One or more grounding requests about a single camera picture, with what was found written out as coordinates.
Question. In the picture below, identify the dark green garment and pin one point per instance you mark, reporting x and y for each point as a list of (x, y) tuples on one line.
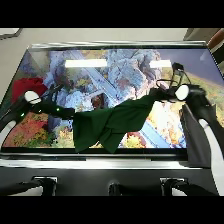
[(110, 125)]

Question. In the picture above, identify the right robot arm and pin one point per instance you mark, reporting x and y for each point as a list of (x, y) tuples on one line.
[(203, 110)]

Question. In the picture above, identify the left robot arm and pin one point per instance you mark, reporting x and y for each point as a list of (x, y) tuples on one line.
[(50, 109)]

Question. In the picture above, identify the red garment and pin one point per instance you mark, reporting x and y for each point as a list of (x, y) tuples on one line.
[(26, 85)]

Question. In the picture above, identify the silver frame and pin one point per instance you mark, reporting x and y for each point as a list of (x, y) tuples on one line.
[(100, 164)]

